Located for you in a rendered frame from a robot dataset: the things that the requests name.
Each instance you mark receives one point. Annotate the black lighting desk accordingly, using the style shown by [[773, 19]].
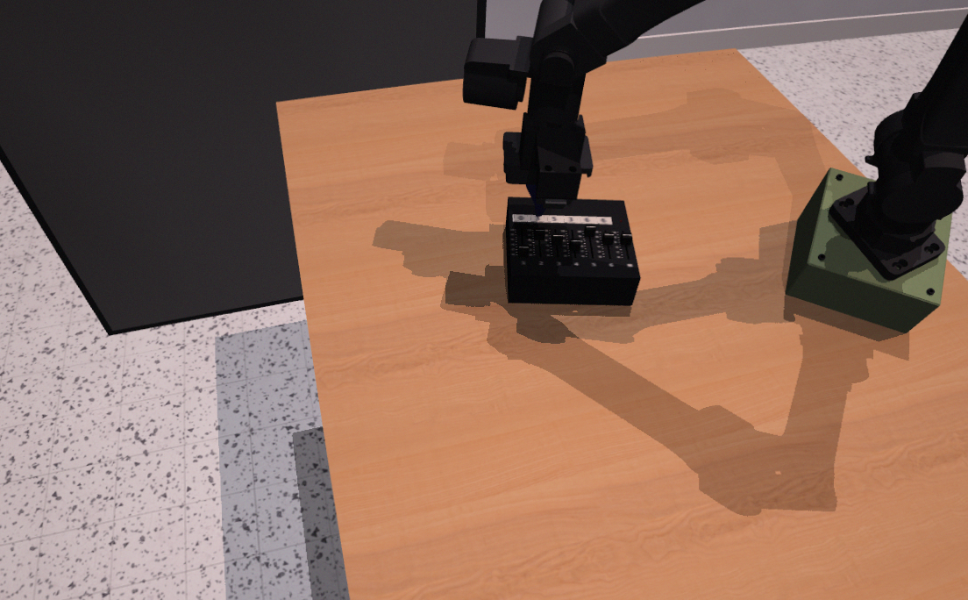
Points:
[[555, 268]]

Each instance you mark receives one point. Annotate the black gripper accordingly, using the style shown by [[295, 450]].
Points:
[[517, 175]]

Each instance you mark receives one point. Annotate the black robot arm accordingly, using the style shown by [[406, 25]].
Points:
[[574, 37]]

